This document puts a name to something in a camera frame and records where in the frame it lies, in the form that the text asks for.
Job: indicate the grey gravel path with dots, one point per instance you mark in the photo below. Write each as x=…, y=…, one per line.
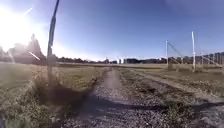
x=110, y=100

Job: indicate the weedy grass strip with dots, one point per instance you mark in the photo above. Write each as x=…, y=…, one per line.
x=143, y=87

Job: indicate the pale gravel track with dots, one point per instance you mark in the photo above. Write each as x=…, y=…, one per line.
x=173, y=85

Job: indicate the dark pole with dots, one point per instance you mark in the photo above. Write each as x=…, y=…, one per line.
x=50, y=40

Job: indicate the group of trees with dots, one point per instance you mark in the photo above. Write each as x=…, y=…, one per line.
x=31, y=50

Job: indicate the fence with white posts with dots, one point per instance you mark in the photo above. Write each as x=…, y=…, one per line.
x=193, y=50

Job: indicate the dry grass field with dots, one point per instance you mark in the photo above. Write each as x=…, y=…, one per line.
x=203, y=76
x=20, y=80

